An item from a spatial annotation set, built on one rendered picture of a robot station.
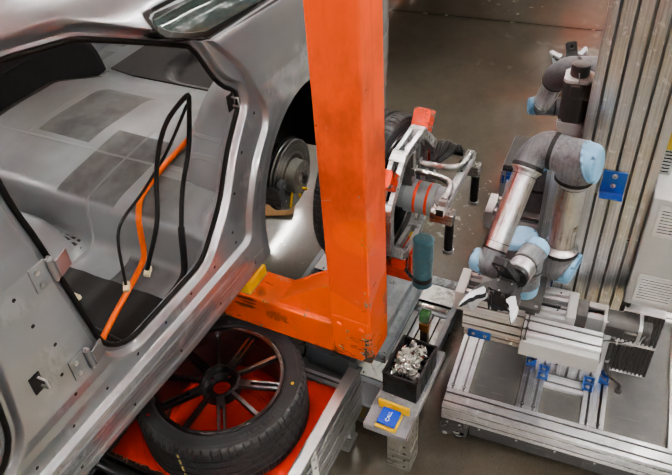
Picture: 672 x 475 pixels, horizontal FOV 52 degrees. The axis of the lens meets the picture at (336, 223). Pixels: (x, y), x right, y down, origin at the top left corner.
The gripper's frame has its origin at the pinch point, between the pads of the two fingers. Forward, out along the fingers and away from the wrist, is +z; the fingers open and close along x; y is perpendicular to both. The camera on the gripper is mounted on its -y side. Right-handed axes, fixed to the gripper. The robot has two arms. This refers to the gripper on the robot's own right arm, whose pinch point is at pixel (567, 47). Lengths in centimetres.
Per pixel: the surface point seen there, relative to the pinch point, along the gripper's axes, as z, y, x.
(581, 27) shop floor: 304, 131, 50
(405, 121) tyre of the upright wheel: -47, 1, -68
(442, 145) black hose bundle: -49, 13, -55
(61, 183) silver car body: -80, -5, -207
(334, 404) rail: -132, 72, -100
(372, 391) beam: -105, 99, -92
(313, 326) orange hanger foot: -115, 47, -106
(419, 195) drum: -65, 25, -65
